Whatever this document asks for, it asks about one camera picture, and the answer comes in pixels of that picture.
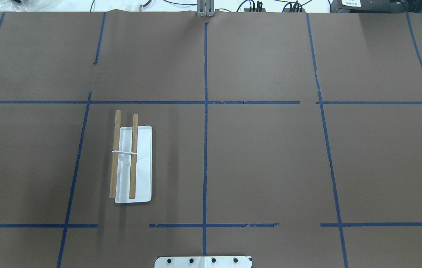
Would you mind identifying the grey aluminium frame post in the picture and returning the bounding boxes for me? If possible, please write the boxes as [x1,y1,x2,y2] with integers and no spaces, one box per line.
[197,0,215,17]

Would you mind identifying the white mounting plate with bolts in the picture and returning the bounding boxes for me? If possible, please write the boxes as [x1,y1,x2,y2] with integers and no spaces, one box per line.
[154,256,253,268]

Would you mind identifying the black box device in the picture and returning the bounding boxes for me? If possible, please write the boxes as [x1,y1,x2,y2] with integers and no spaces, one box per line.
[330,0,422,14]

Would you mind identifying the blue tape grid lines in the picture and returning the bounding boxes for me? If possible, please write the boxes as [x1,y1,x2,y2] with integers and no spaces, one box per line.
[0,10,422,268]

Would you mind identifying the white towel rack with wooden bars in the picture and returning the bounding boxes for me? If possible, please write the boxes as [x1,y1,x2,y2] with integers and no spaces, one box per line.
[109,110,153,205]

